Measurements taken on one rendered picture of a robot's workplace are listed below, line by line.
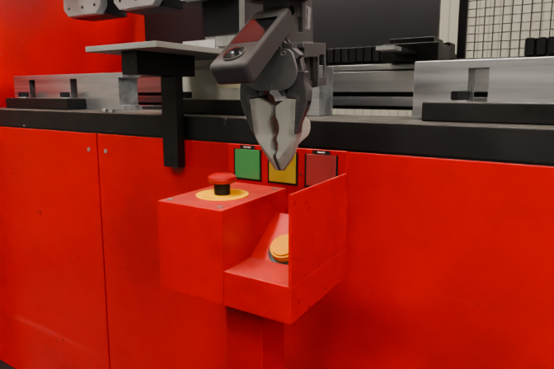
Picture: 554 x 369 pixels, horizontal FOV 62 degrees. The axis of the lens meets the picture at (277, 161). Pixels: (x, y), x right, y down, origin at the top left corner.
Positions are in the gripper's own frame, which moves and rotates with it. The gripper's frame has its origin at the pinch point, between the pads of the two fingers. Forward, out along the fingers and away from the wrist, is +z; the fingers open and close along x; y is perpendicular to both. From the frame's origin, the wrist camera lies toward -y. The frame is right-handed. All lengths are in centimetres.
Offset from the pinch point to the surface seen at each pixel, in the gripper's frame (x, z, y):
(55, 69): 119, -12, 53
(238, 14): 29, -21, 36
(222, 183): 8.7, 3.6, 0.0
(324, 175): -1.7, 3.9, 9.7
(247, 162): 11.2, 3.2, 9.8
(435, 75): -11.6, -8.3, 31.6
